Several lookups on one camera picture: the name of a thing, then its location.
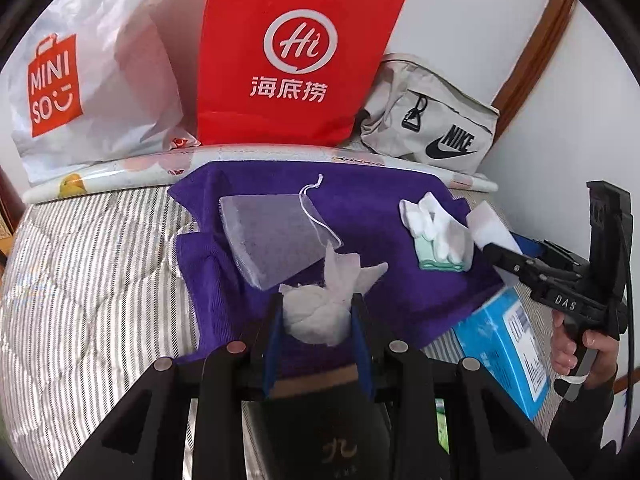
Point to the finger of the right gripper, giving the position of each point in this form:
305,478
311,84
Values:
531,248
512,266

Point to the wooden nightstand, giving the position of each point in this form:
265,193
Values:
11,210

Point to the green wet wipes pack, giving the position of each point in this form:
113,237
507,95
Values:
442,429

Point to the striped quilted mattress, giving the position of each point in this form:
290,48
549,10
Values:
99,286

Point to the red paper shopping bag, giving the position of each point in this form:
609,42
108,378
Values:
288,71

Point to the grey Nike pouch bag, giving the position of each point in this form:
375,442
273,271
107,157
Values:
416,114

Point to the white tissue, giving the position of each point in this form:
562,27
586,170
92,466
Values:
320,314

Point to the white sponge block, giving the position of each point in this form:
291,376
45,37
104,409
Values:
484,226

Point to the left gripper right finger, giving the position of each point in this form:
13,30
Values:
362,353

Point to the blue white tissue box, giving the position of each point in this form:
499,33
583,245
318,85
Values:
502,338

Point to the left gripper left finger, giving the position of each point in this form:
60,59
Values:
271,341

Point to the white Miniso plastic bag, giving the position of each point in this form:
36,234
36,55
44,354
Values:
89,82

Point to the purple towel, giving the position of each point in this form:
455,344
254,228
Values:
359,205

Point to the brown wooden door frame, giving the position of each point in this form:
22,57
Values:
533,61

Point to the white socks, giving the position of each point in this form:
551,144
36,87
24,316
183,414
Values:
440,242

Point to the white mesh drawstring pouch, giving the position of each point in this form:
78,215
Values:
273,237

